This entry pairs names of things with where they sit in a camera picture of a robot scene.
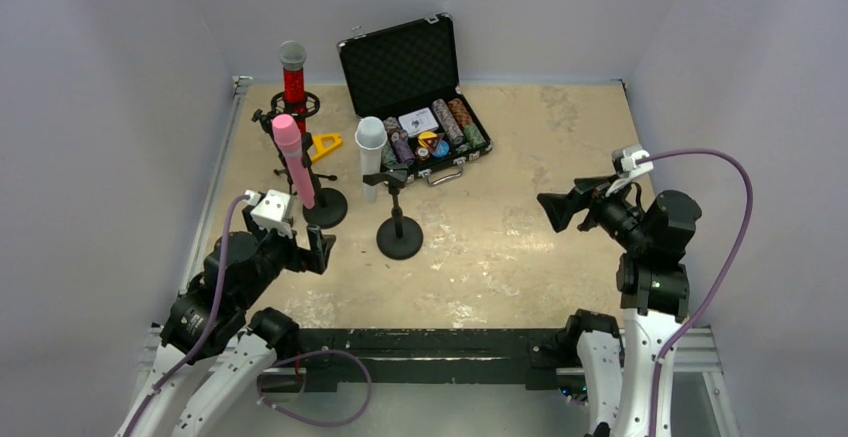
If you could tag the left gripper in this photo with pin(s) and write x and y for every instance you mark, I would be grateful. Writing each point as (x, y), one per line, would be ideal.
(303, 253)

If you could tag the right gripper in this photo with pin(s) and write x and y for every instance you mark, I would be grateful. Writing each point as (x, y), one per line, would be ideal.
(589, 203)

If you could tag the black tripod microphone stand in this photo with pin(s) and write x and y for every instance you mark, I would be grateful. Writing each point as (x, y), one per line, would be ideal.
(277, 106)

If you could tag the black round-base stand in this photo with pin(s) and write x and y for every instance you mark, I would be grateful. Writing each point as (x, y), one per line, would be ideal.
(399, 237)
(331, 205)

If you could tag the pink microphone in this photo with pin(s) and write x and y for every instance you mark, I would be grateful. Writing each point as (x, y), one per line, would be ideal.
(287, 138)

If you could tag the white microphone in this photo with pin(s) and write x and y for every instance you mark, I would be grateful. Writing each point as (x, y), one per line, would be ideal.
(370, 137)

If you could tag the red glitter microphone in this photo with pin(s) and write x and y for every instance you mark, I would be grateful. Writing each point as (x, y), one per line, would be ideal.
(292, 56)

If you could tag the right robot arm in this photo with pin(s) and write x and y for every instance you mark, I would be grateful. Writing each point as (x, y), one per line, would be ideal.
(628, 378)

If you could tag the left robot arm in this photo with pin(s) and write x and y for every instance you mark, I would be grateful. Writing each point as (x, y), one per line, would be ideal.
(209, 348)

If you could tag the white playing card box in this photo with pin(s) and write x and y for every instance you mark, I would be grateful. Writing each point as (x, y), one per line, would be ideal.
(419, 121)

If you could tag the black poker chip case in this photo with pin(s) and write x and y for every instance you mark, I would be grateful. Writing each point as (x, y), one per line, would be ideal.
(400, 69)

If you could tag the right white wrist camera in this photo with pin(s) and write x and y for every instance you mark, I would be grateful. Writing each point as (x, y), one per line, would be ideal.
(630, 163)

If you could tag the yellow triangular plastic frame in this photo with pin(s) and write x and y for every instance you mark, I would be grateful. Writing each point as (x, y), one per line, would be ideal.
(324, 144)

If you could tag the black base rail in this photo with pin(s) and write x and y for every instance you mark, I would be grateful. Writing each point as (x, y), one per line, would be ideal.
(536, 359)

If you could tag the aluminium corner rail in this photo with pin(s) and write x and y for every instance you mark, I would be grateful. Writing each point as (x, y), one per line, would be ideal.
(196, 254)

